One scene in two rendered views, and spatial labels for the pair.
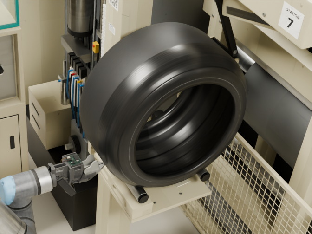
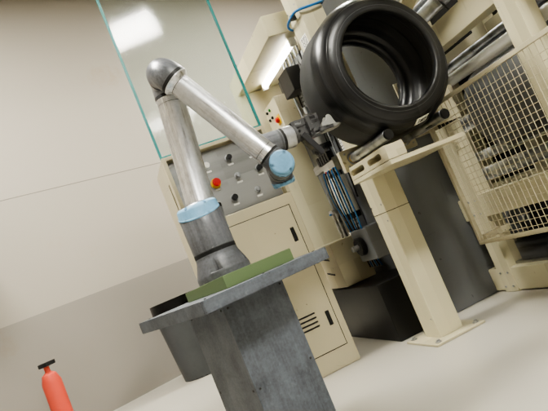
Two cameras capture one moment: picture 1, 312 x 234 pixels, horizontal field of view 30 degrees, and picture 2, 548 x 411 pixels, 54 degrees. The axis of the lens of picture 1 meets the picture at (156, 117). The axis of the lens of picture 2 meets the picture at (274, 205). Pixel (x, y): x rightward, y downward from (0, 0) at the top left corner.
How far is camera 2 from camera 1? 197 cm
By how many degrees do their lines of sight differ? 46
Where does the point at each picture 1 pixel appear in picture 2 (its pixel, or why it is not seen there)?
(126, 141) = (333, 64)
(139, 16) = not seen: hidden behind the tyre
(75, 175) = (314, 127)
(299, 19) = not seen: outside the picture
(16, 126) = (292, 217)
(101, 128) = (314, 73)
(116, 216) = (417, 258)
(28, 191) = (275, 136)
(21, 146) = (304, 238)
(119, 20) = not seen: hidden behind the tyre
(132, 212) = (385, 150)
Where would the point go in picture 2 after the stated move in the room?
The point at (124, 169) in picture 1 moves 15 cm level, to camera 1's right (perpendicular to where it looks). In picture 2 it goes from (347, 94) to (383, 76)
